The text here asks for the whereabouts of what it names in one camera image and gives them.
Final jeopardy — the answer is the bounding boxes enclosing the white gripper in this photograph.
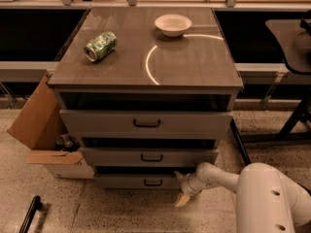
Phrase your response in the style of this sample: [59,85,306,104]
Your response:
[174,171,202,208]

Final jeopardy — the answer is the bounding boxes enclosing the grey drawer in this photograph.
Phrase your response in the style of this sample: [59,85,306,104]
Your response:
[93,174,180,189]
[60,110,232,140]
[80,148,219,167]

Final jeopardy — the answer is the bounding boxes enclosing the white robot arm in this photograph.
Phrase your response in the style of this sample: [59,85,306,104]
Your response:
[175,162,311,233]

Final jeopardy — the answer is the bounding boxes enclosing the grey drawer cabinet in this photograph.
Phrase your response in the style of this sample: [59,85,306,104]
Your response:
[49,7,242,177]

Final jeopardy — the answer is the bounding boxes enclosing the open cardboard box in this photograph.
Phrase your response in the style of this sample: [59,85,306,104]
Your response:
[8,76,93,179]

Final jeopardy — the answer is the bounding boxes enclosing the cans inside cardboard box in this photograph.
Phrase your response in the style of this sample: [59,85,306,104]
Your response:
[55,134,73,149]

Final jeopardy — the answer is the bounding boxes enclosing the black bar on floor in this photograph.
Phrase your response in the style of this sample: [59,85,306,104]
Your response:
[18,195,43,233]

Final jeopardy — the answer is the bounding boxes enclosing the green crushed soda can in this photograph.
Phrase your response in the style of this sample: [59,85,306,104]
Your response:
[84,31,118,62]

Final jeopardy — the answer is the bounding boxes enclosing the white ceramic bowl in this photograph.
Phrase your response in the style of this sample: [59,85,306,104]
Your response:
[155,15,192,37]

